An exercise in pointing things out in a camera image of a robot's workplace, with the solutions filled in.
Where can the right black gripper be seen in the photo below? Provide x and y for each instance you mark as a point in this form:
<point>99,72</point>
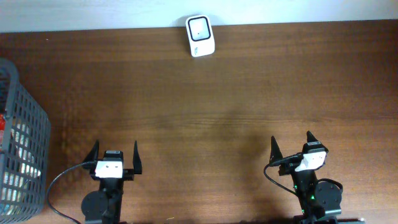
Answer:
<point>285,168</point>

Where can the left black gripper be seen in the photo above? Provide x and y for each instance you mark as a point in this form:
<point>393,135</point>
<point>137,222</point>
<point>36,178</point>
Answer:
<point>130,175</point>

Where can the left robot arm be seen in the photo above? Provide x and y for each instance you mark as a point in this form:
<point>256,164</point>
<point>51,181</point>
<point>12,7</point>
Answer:
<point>104,205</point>

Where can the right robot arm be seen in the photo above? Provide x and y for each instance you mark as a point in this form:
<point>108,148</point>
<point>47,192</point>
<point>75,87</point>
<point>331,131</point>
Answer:
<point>319,199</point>

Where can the white barcode scanner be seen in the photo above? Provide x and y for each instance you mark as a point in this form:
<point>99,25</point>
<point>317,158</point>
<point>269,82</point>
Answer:
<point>200,35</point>

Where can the grey plastic mesh basket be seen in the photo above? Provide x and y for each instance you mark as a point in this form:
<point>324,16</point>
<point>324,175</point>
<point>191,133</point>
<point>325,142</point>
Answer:
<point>25,141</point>

